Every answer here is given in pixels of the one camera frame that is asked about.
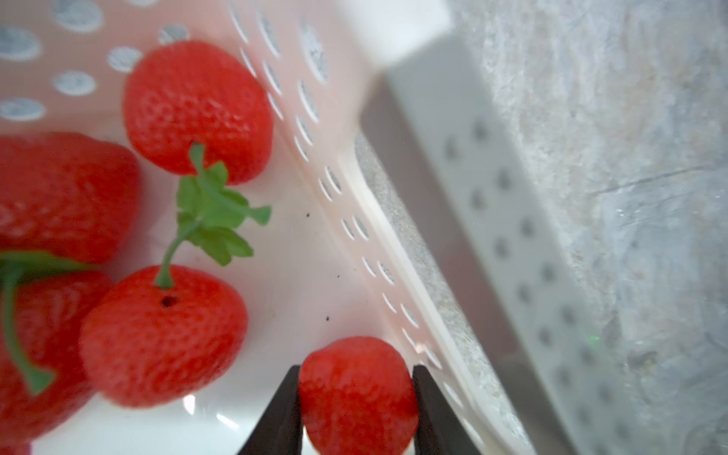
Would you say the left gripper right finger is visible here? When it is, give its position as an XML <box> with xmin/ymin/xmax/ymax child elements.
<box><xmin>413</xmin><ymin>365</ymin><xmax>480</xmax><ymax>455</ymax></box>

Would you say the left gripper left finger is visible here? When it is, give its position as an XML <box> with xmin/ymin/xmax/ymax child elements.
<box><xmin>237</xmin><ymin>365</ymin><xmax>303</xmax><ymax>455</ymax></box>

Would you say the white perforated plastic basket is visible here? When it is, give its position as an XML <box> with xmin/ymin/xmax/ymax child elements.
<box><xmin>0</xmin><ymin>0</ymin><xmax>655</xmax><ymax>455</ymax></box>

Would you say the strawberry lone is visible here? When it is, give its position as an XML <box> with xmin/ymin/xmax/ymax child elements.
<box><xmin>299</xmin><ymin>337</ymin><xmax>419</xmax><ymax>454</ymax></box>

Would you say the strawberry centre cluster right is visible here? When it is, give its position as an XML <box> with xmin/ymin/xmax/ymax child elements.
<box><xmin>1</xmin><ymin>252</ymin><xmax>113</xmax><ymax>447</ymax></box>

